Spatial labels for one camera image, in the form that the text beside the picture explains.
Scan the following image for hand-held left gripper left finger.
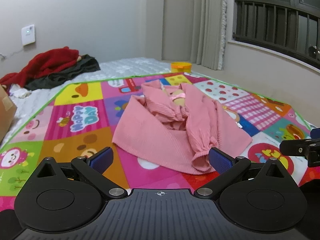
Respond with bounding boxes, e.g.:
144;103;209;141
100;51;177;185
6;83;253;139
36;147;128;199

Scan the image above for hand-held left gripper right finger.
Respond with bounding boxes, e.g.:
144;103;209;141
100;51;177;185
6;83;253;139
194;147;300;200

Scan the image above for pink ribbed garment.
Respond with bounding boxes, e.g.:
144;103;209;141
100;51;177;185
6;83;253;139
112;79;253;175

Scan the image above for colourful printed play mat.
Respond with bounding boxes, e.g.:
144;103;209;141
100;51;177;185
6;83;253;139
0;71;320;213

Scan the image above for dark grey garment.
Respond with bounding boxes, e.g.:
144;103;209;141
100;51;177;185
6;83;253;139
24;54;101;91

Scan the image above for yellow plastic container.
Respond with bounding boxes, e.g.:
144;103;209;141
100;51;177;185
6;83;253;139
171;62;192;73

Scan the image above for white crumpled cloth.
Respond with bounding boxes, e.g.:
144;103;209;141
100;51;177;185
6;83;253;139
10;84;32;98

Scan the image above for cardboard box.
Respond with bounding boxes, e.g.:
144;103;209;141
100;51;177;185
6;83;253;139
0;85;17;144

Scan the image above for red fleece garment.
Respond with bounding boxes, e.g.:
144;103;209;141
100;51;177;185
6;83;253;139
0;46;80;88

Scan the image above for dark window railing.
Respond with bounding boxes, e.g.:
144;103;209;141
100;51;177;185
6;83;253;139
232;0;320;68

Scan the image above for white lace curtain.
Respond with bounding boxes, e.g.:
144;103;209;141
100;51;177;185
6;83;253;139
218;0;228;71

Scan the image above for beige curtain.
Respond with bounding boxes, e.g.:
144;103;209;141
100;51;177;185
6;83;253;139
161;0;223;65

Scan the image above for thin white cable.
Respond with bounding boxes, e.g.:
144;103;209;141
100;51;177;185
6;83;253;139
0;44;25;61

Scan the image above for white wall device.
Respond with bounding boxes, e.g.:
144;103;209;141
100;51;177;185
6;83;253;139
21;24;35;46

